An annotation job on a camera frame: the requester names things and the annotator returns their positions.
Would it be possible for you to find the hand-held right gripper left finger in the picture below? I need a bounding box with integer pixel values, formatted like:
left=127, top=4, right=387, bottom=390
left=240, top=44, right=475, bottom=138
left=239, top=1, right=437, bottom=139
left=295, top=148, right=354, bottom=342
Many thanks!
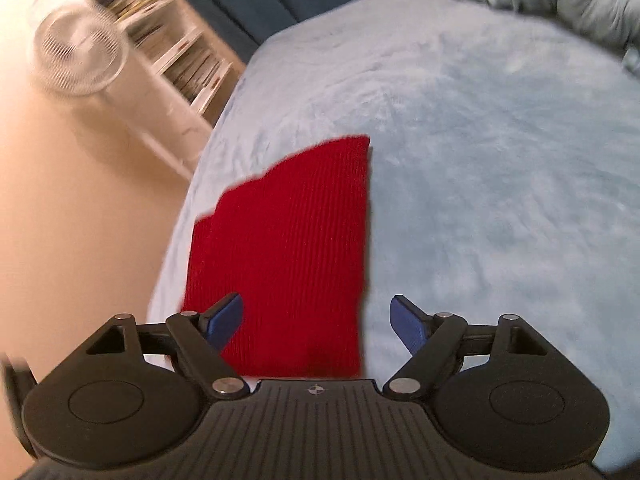
left=85, top=292, right=251, bottom=402

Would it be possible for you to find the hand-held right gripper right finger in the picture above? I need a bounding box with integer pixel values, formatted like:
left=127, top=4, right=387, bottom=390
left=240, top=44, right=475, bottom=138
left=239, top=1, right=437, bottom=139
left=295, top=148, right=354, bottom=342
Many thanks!
left=381, top=294, right=554, bottom=402

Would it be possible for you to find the row of books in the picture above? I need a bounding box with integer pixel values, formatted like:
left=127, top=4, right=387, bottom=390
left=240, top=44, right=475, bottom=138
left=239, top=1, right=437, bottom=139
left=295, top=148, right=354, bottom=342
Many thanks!
left=106, top=0, right=232, bottom=113

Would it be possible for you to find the red knit garment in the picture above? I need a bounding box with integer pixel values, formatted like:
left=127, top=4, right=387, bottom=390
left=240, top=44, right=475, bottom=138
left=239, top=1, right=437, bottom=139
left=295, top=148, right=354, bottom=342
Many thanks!
left=181, top=135, right=372, bottom=378

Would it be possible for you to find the white bookshelf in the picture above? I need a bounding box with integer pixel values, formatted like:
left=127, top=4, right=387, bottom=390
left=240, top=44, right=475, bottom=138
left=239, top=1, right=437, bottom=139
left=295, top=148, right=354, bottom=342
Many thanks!
left=50, top=0, right=247, bottom=182

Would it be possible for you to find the light blue fleece blanket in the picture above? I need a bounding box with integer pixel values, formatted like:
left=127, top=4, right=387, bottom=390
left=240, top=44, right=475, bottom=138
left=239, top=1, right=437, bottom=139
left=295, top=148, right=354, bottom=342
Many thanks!
left=147, top=0, right=640, bottom=476

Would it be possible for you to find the white standing fan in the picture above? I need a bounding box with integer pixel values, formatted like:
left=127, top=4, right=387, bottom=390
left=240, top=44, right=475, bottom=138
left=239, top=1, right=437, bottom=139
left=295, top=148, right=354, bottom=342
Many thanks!
left=27, top=0, right=131, bottom=102

